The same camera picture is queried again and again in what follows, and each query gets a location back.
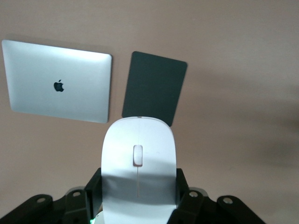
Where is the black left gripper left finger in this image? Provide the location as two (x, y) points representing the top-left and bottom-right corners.
(84, 167), (103, 220)

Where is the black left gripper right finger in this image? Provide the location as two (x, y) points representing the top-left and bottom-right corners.
(175, 168), (190, 208)

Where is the white computer mouse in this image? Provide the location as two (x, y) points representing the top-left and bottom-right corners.
(101, 116), (178, 224)

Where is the black mouse pad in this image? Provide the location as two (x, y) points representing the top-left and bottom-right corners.
(121, 51), (188, 128)

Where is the silver laptop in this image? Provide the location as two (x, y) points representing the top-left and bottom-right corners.
(1, 39), (113, 124)

